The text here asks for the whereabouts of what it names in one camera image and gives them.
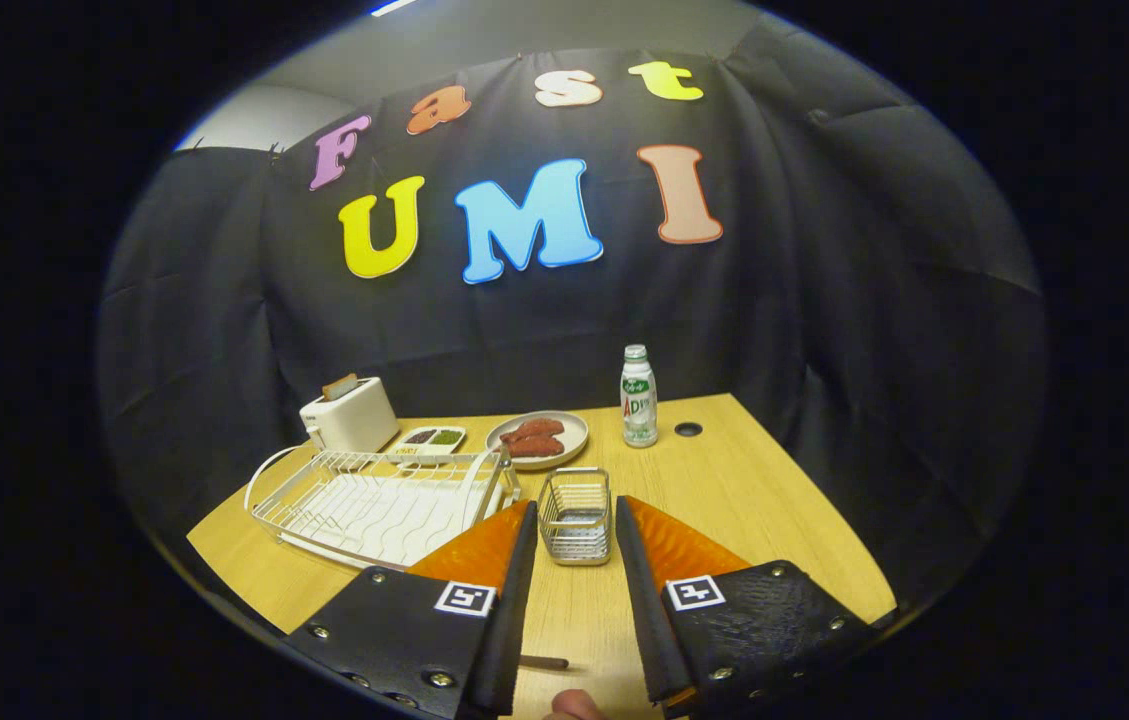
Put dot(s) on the beige dish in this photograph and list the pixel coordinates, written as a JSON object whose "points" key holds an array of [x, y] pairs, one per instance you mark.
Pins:
{"points": [[574, 430]]}

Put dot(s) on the brown meat piece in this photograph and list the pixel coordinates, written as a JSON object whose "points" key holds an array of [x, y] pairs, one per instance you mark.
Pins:
{"points": [[536, 448], [534, 430]]}

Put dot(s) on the black backdrop cloth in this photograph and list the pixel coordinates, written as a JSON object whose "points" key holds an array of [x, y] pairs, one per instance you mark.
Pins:
{"points": [[824, 300]]}

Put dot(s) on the bread slice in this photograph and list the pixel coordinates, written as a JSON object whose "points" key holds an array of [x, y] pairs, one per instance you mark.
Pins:
{"points": [[339, 387]]}

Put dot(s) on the white green label bottle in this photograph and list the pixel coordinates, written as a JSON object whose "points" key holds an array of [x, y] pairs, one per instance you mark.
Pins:
{"points": [[638, 405]]}

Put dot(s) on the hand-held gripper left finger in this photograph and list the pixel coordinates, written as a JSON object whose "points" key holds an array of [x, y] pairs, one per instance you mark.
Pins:
{"points": [[514, 620]]}

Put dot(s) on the white toaster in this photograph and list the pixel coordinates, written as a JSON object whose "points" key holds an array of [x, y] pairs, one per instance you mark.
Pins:
{"points": [[354, 420]]}

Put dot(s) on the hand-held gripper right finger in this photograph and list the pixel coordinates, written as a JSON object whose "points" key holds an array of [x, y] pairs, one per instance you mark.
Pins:
{"points": [[639, 600]]}

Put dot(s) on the divided tray with beans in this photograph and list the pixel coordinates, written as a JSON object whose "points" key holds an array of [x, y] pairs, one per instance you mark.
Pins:
{"points": [[444, 437]]}

